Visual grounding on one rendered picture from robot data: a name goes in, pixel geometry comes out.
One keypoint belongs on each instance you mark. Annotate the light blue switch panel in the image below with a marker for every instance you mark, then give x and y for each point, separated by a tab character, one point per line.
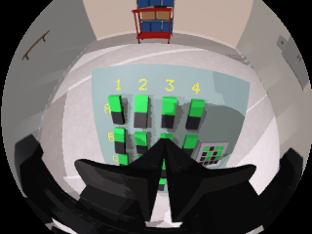
200	110

